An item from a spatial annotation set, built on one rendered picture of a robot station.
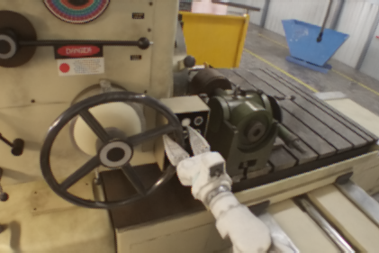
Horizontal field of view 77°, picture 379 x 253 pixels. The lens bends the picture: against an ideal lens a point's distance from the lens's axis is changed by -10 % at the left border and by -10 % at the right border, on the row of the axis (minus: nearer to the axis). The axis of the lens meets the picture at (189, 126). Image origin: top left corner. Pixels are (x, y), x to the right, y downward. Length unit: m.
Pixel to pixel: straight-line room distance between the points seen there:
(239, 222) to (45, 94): 0.63
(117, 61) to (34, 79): 0.24
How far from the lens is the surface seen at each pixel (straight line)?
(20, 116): 0.89
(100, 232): 1.40
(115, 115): 0.75
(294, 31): 7.01
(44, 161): 0.67
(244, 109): 1.03
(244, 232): 0.49
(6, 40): 0.72
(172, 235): 1.58
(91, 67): 0.81
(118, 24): 0.79
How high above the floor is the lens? 1.74
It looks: 32 degrees down
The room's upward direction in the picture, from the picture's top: 9 degrees clockwise
